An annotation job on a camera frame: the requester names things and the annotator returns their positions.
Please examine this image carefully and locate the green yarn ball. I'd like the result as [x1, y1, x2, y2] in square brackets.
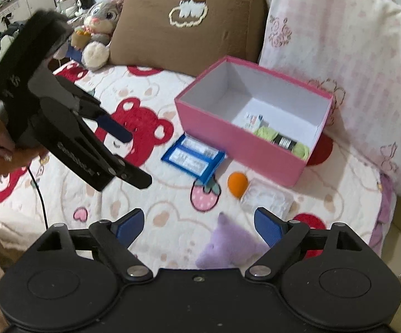
[255, 126, 310, 161]

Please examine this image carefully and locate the white tissue pack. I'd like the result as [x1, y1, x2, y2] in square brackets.
[242, 113, 269, 134]

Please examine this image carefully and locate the grey bunny plush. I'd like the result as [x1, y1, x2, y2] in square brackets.
[69, 0, 124, 71]

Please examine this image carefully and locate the purple plush toy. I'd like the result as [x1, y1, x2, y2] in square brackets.
[195, 212, 269, 269]

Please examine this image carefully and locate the pink cardboard box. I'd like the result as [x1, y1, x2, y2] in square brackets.
[174, 56, 333, 187]

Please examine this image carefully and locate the black cable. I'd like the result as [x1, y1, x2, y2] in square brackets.
[26, 165, 49, 232]

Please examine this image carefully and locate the clear plastic floss box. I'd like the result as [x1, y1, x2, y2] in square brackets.
[240, 179, 294, 220]

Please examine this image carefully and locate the blue wet wipes pack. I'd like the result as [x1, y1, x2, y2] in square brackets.
[161, 133, 227, 186]

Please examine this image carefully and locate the person's left hand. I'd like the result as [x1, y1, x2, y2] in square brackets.
[0, 120, 48, 175]

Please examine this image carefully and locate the pink checkered pillow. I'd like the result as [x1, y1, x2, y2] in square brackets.
[260, 0, 401, 196]

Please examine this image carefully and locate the brown embroidered pillow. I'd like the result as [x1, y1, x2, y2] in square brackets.
[109, 0, 267, 77]

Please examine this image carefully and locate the orange makeup sponge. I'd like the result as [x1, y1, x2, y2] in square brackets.
[227, 171, 249, 199]

